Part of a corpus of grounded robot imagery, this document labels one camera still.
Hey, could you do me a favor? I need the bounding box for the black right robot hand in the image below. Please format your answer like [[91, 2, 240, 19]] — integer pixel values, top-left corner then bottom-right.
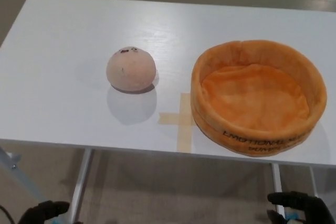
[[267, 190, 330, 224]]

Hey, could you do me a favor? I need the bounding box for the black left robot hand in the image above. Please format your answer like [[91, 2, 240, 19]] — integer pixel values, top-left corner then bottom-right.
[[22, 199, 70, 224]]

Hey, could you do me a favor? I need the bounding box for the pink round plush toy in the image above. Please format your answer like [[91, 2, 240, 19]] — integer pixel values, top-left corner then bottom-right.
[[106, 46, 159, 94]]

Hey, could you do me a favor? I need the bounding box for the orange plush plate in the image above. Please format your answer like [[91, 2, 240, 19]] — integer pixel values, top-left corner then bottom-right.
[[191, 39, 328, 158]]

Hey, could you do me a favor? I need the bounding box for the white table leg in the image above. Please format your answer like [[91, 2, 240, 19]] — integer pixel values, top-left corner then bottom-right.
[[70, 148, 96, 224], [309, 165, 320, 201], [271, 163, 286, 209]]

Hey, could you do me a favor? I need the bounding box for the beige masking tape strip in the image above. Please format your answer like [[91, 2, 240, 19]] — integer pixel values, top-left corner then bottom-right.
[[159, 112, 196, 125], [176, 92, 197, 154]]

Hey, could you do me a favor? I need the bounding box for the white metal frame bar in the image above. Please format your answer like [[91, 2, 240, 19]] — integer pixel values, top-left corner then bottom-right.
[[0, 145, 45, 210]]

